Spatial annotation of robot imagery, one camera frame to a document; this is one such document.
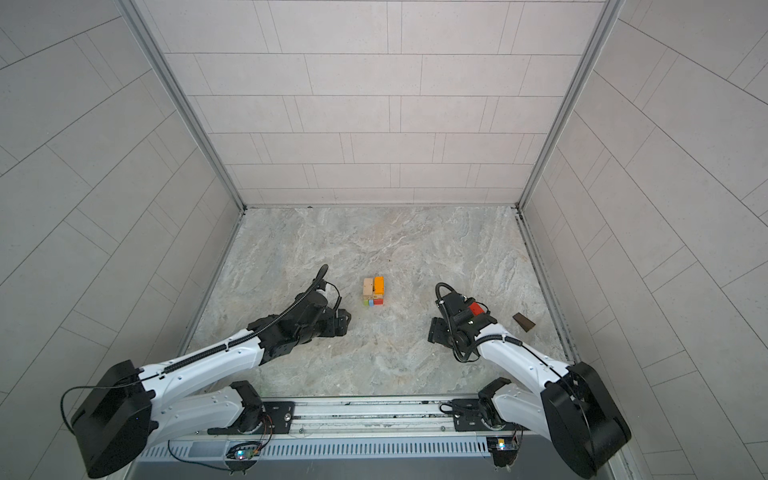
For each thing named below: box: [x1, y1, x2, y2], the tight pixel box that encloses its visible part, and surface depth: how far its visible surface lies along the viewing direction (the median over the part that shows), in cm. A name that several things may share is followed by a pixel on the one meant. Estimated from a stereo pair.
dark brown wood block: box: [512, 312, 536, 333], surface depth 88 cm
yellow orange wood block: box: [373, 276, 385, 295], surface depth 89 cm
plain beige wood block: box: [363, 278, 373, 296], surface depth 88 cm
